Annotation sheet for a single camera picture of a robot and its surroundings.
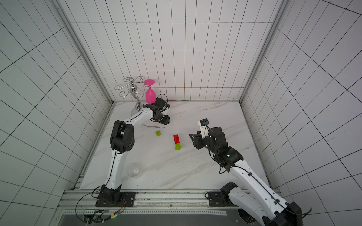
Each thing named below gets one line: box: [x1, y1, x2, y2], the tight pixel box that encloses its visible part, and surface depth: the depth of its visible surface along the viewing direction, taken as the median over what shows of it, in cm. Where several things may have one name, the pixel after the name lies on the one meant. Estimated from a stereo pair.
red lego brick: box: [173, 134, 181, 145], surface depth 88 cm
